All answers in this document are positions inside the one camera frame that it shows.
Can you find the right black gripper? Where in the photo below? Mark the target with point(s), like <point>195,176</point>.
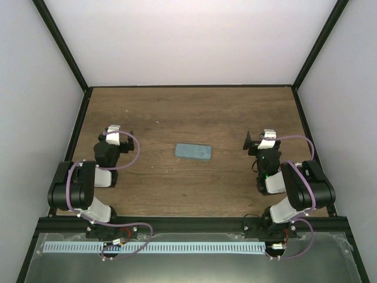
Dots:
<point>254,144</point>

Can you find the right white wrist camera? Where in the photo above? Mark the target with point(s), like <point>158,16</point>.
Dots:
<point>267,139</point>

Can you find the teal glasses case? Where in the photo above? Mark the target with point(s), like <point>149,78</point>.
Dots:
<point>193,151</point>

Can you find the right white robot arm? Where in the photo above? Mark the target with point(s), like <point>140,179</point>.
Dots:
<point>305,184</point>

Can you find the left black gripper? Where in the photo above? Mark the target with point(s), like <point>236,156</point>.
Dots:
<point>126,148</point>

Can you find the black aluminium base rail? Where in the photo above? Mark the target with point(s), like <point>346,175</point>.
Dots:
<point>251,227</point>

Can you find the black enclosure frame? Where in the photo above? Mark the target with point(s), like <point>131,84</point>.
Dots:
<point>328,27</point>

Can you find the light blue slotted cable duct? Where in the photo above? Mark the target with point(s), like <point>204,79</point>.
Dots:
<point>257,248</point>

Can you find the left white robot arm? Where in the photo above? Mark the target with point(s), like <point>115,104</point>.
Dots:
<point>72,188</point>

